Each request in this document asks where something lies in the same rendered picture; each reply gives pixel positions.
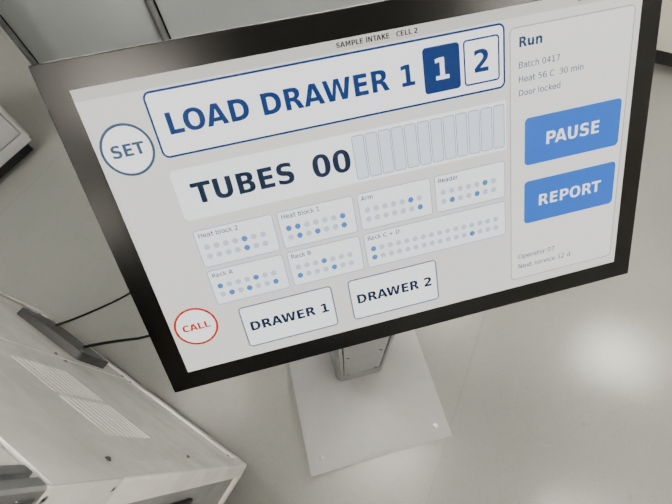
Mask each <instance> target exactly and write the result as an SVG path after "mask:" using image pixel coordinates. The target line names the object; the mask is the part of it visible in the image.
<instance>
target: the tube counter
mask: <svg viewBox="0 0 672 504"><path fill-rule="evenodd" d="M304 145H305V150H306V155H307V159H308V164H309V169H310V174H311V178H312V183H313V188H314V193H315V192H320V191H324V190H329V189H333V188H337V187H342V186H346V185H351V184H355V183H360V182H364V181H368V180H373V179H377V178H382V177H386V176H391V175H395V174H399V173H404V172H408V171H413V170H417V169H422V168H426V167H430V166H435V165H439V164H444V163H448V162H453V161H457V160H461V159H466V158H470V157H475V156H479V155H484V154H488V153H492V152H497V151H501V150H506V100H503V101H498V102H494V103H489V104H484V105H480V106H475V107H470V108H465V109H461V110H456V111H451V112H447V113H442V114H437V115H433V116H428V117H423V118H419V119H414V120H409V121H405V122H400V123H395V124H391V125H386V126H381V127H377V128H372V129H367V130H362V131H358V132H353V133H348V134H344V135H339V136H334V137H330V138H325V139H320V140H316V141H311V142H306V143H304Z"/></svg>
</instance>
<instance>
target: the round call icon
mask: <svg viewBox="0 0 672 504"><path fill-rule="evenodd" d="M166 316H167V318H168V321H169V323H170V325H171V328H172V330H173V332H174V335H175V337H176V340H177V342H178V344H179V347H180V349H181V351H182V350H186V349H190V348H194V347H197V346H201V345H205V344H209V343H213V342H217V341H221V340H225V337H224V334H223V331H222V328H221V325H220V323H219V320H218V317H217V314H216V311H215V309H214V306H213V303H212V302H209V303H204V304H200V305H196V306H192V307H188V308H184V309H180V310H176V311H172V312H168V313H166Z"/></svg>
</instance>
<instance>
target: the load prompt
mask: <svg viewBox="0 0 672 504"><path fill-rule="evenodd" d="M503 88H506V59H505V21H504V22H499V23H493V24H488V25H483V26H478V27H473V28H468V29H463V30H457V31H452V32H447V33H442V34H437V35H432V36H427V37H421V38H416V39H411V40H406V41H401V42H396V43H390V44H385V45H380V46H375V47H370V48H365V49H360V50H354V51H349V52H344V53H339V54H334V55H329V56H324V57H318V58H313V59H308V60H303V61H298V62H293V63H288V64H282V65H277V66H272V67H267V68H262V69H257V70H251V71H246V72H241V73H236V74H231V75H226V76H221V77H215V78H210V79H205V80H200V81H195V82H190V83H185V84H179V85H174V86H169V87H164V88H159V89H154V90H149V91H143V92H140V94H141V97H142V100H143V103H144V106H145V109H146V111H147V114H148V117H149V120H150V123H151V125H152V128H153V131H154V134H155V137H156V139H157V142H158V145H159V148H160V151H161V153H162V156H163V159H164V160H166V159H171V158H176V157H180V156H185V155H190V154H195V153H199V152H204V151H209V150H214V149H218V148H223V147H228V146H232V145H237V144H242V143H247V142H251V141H256V140H261V139H266V138H270V137H275V136H280V135H285V134H289V133H294V132H299V131H304V130H308V129H313V128H318V127H323V126H327V125H332V124H337V123H342V122H346V121H351V120H356V119H361V118H365V117H370V116H375V115H380V114H384V113H389V112H394V111H399V110H403V109H408V108H413V107H418V106H422V105H427V104H432V103H437V102H441V101H446V100H451V99H456V98H460V97H465V96H470V95H475V94H479V93H484V92H489V91H494V90H498V89H503Z"/></svg>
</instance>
